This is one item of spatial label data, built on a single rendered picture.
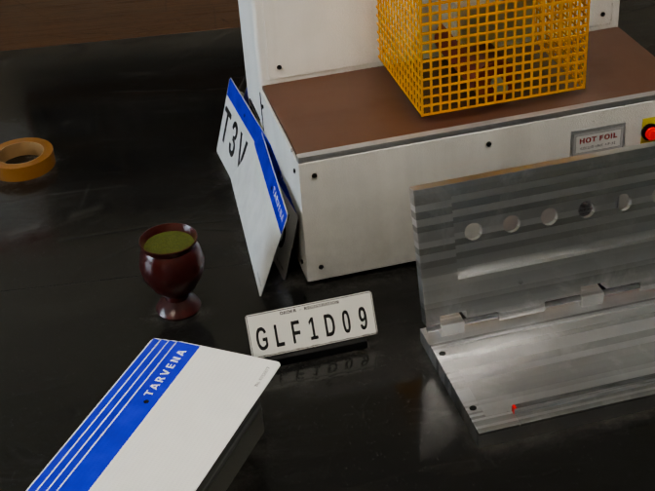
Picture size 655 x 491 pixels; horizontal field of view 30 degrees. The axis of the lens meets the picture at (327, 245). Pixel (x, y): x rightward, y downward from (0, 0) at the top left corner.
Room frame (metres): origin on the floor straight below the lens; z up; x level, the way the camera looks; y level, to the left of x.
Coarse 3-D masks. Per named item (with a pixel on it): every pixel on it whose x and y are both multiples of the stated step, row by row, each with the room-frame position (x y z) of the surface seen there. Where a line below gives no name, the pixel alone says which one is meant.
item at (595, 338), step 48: (624, 288) 1.25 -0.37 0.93; (432, 336) 1.19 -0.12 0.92; (480, 336) 1.18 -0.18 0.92; (528, 336) 1.18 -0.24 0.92; (576, 336) 1.17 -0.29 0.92; (624, 336) 1.17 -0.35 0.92; (480, 384) 1.10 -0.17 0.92; (528, 384) 1.09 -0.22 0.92; (576, 384) 1.08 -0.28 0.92; (480, 432) 1.01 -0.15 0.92; (528, 432) 1.02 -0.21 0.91
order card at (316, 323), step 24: (264, 312) 1.21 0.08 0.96; (288, 312) 1.21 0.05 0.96; (312, 312) 1.22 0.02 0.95; (336, 312) 1.22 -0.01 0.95; (360, 312) 1.23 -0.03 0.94; (264, 336) 1.20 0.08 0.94; (288, 336) 1.20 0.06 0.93; (312, 336) 1.20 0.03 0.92; (336, 336) 1.21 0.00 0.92; (360, 336) 1.21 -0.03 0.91
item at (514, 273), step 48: (432, 192) 1.23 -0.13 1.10; (480, 192) 1.25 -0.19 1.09; (528, 192) 1.26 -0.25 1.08; (576, 192) 1.27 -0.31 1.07; (624, 192) 1.28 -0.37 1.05; (432, 240) 1.21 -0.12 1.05; (480, 240) 1.23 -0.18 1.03; (528, 240) 1.25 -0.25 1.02; (576, 240) 1.26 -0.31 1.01; (624, 240) 1.27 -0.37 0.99; (432, 288) 1.20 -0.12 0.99; (480, 288) 1.21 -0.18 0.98; (528, 288) 1.22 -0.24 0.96; (576, 288) 1.23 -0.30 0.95
